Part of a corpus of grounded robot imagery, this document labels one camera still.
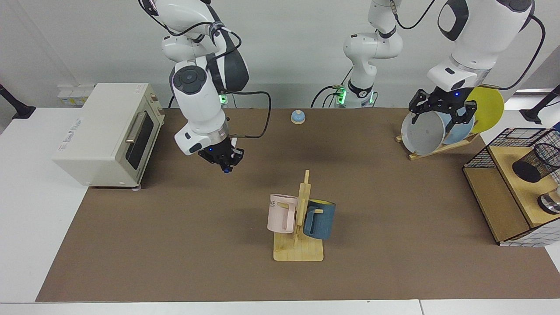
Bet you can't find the pink cup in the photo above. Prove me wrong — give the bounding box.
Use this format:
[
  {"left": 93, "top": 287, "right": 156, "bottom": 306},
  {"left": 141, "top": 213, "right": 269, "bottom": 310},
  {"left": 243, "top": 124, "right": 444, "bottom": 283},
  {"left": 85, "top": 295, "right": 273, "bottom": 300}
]
[{"left": 267, "top": 194, "right": 299, "bottom": 234}]

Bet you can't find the wooden plate rack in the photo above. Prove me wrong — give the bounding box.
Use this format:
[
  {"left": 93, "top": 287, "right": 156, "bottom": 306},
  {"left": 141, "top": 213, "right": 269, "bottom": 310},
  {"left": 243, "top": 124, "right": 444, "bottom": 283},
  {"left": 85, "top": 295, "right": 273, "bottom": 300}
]
[{"left": 396, "top": 131, "right": 480, "bottom": 161}]

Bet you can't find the wooden cup stand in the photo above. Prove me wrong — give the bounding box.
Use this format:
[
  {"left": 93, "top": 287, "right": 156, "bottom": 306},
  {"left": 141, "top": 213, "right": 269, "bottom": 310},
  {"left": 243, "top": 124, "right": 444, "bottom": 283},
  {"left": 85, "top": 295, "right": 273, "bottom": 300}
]
[{"left": 273, "top": 170, "right": 324, "bottom": 262}]

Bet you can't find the grey plate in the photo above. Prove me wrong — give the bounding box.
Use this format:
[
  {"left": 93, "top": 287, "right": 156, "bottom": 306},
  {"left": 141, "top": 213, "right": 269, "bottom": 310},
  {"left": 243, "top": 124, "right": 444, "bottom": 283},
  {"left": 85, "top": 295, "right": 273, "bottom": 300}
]
[{"left": 401, "top": 112, "right": 446, "bottom": 155}]

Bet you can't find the black base cable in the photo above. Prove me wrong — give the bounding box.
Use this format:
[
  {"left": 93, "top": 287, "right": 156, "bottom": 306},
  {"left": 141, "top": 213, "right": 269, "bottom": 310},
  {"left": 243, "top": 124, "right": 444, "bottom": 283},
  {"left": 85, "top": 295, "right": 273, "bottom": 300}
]
[{"left": 311, "top": 66, "right": 353, "bottom": 109}]

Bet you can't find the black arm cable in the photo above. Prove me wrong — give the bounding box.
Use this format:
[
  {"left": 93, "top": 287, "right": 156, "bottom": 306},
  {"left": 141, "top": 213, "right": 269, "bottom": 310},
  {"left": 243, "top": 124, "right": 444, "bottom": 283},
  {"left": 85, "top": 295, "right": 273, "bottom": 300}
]
[
  {"left": 392, "top": 0, "right": 547, "bottom": 90},
  {"left": 206, "top": 22, "right": 272, "bottom": 140}
]

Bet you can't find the dark blue cup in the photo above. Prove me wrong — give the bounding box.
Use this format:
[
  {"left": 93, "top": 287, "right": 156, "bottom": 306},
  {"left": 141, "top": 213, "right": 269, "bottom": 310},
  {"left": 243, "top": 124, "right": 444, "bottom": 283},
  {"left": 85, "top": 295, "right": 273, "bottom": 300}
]
[{"left": 303, "top": 199, "right": 336, "bottom": 240}]

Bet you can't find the brown table cloth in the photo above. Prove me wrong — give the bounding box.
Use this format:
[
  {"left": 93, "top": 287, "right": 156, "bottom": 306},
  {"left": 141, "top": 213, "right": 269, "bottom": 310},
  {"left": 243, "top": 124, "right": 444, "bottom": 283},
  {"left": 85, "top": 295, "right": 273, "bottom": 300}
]
[{"left": 36, "top": 108, "right": 560, "bottom": 302}]

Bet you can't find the black mesh pen holder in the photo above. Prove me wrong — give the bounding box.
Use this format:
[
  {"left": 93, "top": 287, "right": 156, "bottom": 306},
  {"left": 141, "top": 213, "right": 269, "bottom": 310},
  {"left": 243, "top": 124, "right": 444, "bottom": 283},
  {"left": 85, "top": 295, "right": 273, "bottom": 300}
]
[{"left": 512, "top": 143, "right": 560, "bottom": 183}]

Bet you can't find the yellow plate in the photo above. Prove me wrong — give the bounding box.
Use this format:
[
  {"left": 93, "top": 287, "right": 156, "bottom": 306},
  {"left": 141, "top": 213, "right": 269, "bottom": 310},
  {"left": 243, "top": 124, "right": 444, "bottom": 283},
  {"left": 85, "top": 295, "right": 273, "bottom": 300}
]
[{"left": 467, "top": 86, "right": 505, "bottom": 134}]

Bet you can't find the light blue plate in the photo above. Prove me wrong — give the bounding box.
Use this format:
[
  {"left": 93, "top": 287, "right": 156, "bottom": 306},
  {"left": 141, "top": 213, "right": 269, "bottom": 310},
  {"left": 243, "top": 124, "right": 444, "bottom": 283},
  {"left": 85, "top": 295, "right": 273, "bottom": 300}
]
[{"left": 437, "top": 112, "right": 475, "bottom": 145}]

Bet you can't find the wire basket with wooden floor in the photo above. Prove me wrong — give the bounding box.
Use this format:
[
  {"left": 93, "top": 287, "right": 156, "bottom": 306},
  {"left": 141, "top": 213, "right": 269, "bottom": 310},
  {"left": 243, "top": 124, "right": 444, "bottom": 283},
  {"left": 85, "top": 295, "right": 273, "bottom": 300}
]
[{"left": 462, "top": 127, "right": 560, "bottom": 247}]

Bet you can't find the pale toaster oven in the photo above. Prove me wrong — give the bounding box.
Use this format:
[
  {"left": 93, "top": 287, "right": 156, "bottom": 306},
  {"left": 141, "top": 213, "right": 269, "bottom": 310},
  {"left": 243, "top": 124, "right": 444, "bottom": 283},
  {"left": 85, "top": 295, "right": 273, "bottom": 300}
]
[{"left": 52, "top": 83, "right": 166, "bottom": 189}]

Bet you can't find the white wall socket strip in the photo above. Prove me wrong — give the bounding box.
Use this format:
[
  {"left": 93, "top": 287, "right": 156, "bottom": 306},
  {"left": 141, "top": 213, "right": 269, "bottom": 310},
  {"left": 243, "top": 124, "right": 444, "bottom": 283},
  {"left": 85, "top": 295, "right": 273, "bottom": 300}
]
[{"left": 58, "top": 85, "right": 95, "bottom": 106}]

